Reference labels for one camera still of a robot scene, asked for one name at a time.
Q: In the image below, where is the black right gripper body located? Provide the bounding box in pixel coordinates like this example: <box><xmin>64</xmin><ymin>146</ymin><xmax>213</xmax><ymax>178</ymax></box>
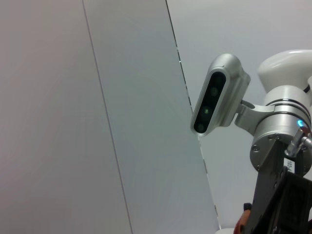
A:
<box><xmin>243</xmin><ymin>136</ymin><xmax>312</xmax><ymax>234</ymax></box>

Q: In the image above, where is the black food bag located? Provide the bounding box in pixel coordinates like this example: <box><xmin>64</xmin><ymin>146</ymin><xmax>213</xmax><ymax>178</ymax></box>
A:
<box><xmin>235</xmin><ymin>202</ymin><xmax>252</xmax><ymax>234</ymax></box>

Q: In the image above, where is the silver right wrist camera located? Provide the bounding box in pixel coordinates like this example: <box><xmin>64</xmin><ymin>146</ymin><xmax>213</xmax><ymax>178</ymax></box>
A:
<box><xmin>190</xmin><ymin>53</ymin><xmax>252</xmax><ymax>137</ymax></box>

